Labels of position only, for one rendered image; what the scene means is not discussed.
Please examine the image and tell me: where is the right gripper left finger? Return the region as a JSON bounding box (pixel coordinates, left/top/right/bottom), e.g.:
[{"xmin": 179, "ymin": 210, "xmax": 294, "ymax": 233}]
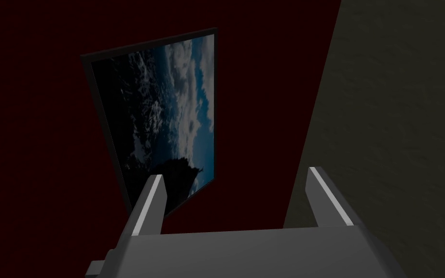
[{"xmin": 124, "ymin": 174, "xmax": 168, "ymax": 237}]

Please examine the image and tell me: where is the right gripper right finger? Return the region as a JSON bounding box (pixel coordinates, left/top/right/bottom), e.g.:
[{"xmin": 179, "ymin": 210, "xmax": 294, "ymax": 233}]
[{"xmin": 305, "ymin": 166, "xmax": 363, "ymax": 228}]

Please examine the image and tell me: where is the black framed sky picture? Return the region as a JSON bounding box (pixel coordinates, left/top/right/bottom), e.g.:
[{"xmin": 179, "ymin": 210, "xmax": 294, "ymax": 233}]
[{"xmin": 79, "ymin": 27, "xmax": 219, "ymax": 217}]

